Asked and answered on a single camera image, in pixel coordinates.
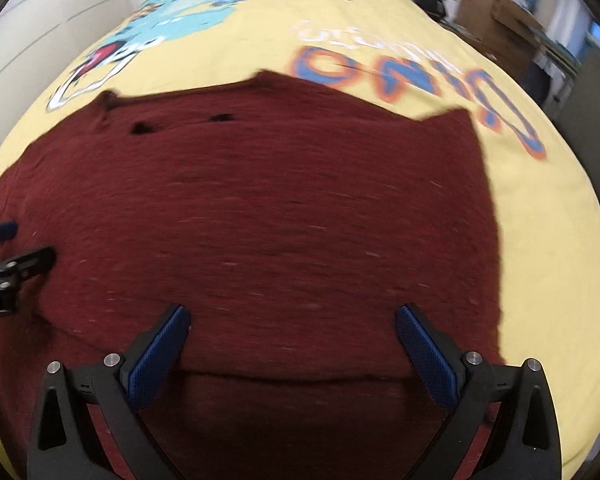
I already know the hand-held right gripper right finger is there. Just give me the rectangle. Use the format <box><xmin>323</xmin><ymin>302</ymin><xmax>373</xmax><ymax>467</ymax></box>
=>
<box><xmin>396</xmin><ymin>303</ymin><xmax>563</xmax><ymax>480</ymax></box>

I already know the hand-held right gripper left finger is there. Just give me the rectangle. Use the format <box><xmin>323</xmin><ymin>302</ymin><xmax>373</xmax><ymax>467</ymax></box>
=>
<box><xmin>27</xmin><ymin>304</ymin><xmax>192</xmax><ymax>480</ymax></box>

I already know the maroon knit sweater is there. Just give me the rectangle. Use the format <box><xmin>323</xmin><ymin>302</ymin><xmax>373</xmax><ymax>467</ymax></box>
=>
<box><xmin>0</xmin><ymin>71</ymin><xmax>506</xmax><ymax>480</ymax></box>

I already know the yellow printed bedsheet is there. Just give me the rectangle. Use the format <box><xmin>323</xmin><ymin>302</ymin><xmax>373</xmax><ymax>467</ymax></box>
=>
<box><xmin>0</xmin><ymin>0</ymin><xmax>600</xmax><ymax>480</ymax></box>

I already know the white wardrobe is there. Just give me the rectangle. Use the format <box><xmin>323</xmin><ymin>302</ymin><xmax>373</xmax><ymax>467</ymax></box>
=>
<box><xmin>0</xmin><ymin>0</ymin><xmax>152</xmax><ymax>171</ymax></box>

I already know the black backpack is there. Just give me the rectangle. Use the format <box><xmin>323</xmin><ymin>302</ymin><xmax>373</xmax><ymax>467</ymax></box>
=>
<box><xmin>522</xmin><ymin>59</ymin><xmax>567</xmax><ymax>112</ymax></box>

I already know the cardboard box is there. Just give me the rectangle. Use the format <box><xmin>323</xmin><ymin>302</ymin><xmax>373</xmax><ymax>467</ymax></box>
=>
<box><xmin>452</xmin><ymin>0</ymin><xmax>547</xmax><ymax>78</ymax></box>

